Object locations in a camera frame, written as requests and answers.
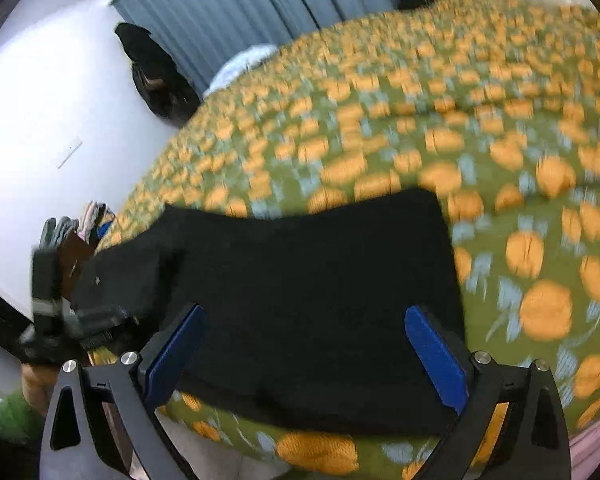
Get brown wooden cabinet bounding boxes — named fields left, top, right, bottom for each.
left=58, top=232, right=95, bottom=300

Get grey blue curtain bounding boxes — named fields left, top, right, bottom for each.
left=114, top=0, right=401, bottom=92

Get grey folded clothes stack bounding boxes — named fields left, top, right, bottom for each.
left=38, top=217, right=79, bottom=249

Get green sleeve forearm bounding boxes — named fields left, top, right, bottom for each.
left=0, top=390, right=45, bottom=444

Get white pillow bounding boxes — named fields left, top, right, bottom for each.
left=202, top=44, right=278, bottom=99

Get green orange floral bedspread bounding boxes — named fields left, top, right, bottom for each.
left=84, top=0, right=600, bottom=480

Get black bag by wall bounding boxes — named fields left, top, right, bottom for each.
left=114, top=22, right=200, bottom=128

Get black pants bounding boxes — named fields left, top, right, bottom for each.
left=71, top=188, right=465, bottom=436

